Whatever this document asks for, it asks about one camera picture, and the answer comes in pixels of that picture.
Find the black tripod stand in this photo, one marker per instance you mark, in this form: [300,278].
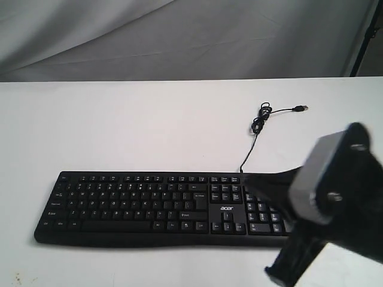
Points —
[369,34]

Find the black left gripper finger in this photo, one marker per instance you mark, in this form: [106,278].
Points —
[272,188]

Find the black acer keyboard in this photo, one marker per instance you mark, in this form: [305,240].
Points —
[157,209]

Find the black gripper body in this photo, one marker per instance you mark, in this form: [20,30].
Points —
[303,245]

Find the grey backdrop cloth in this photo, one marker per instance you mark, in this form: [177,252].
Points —
[179,40]

